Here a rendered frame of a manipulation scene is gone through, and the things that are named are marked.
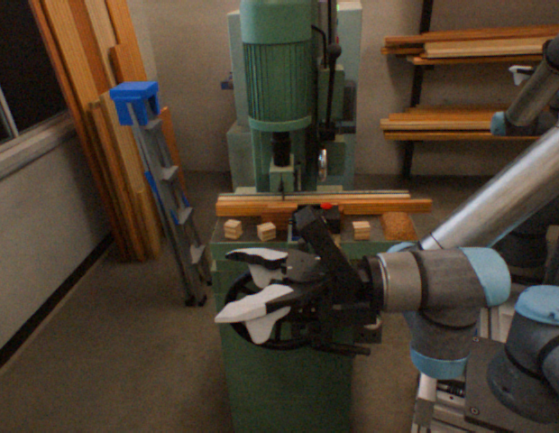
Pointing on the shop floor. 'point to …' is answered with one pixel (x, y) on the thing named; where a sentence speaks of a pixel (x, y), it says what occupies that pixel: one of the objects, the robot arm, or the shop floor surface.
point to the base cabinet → (286, 383)
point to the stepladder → (163, 181)
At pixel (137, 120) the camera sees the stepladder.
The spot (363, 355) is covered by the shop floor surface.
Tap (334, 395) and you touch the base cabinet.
